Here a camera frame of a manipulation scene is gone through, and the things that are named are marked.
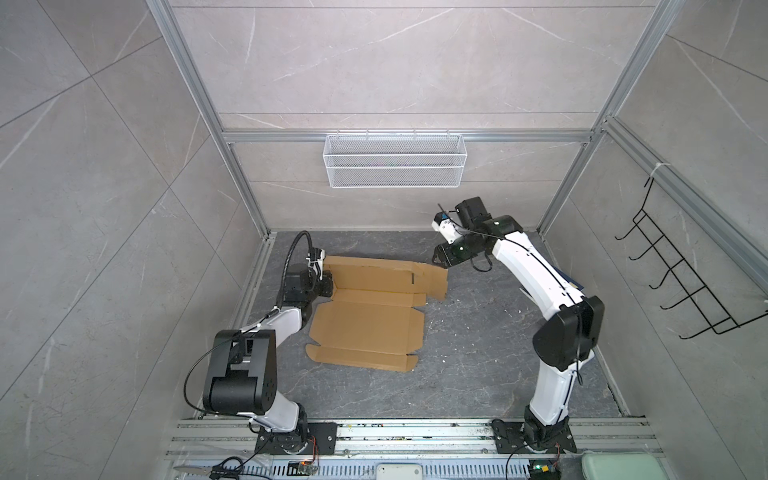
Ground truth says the brown cardboard box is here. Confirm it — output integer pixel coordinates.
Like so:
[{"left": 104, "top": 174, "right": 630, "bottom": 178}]
[{"left": 306, "top": 256, "right": 448, "bottom": 372}]

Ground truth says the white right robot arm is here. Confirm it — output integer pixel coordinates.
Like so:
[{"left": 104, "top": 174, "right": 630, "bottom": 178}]
[{"left": 432, "top": 197, "right": 605, "bottom": 428}]

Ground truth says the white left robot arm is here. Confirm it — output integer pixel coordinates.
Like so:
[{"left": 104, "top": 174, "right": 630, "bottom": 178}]
[{"left": 202, "top": 265, "right": 334, "bottom": 440}]

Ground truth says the green box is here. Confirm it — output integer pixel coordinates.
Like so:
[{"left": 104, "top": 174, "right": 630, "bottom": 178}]
[{"left": 581, "top": 453, "right": 668, "bottom": 480}]

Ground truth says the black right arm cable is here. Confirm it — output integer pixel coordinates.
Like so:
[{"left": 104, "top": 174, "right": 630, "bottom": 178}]
[{"left": 437, "top": 203, "right": 529, "bottom": 274}]

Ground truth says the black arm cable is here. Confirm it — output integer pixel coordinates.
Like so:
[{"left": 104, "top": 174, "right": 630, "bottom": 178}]
[
  {"left": 277, "top": 230, "right": 316, "bottom": 307},
  {"left": 437, "top": 203, "right": 529, "bottom": 274}
]

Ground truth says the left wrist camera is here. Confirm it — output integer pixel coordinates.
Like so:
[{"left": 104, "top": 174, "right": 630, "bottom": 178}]
[{"left": 307, "top": 247, "right": 325, "bottom": 280}]

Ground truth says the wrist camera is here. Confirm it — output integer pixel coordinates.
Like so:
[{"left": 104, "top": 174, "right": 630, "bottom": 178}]
[
  {"left": 431, "top": 212, "right": 463, "bottom": 244},
  {"left": 307, "top": 247, "right": 325, "bottom": 280}
]

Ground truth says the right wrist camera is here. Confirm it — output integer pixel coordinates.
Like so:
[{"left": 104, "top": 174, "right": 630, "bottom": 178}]
[{"left": 431, "top": 212, "right": 463, "bottom": 244}]

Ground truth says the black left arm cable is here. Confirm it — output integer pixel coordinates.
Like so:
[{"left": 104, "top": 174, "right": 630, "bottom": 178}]
[{"left": 277, "top": 230, "right": 316, "bottom": 307}]

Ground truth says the white wire mesh basket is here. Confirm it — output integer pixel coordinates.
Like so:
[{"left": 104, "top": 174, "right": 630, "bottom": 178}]
[{"left": 322, "top": 133, "right": 468, "bottom": 189}]

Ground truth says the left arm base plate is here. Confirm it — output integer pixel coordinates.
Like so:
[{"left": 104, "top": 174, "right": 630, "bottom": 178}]
[{"left": 256, "top": 422, "right": 338, "bottom": 455}]

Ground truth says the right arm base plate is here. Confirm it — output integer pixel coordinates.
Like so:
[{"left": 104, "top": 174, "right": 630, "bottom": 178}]
[{"left": 490, "top": 417, "right": 578, "bottom": 454}]

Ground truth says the black wire hook rack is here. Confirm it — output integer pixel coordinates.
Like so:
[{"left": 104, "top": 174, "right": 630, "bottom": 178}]
[{"left": 614, "top": 178, "right": 767, "bottom": 340}]

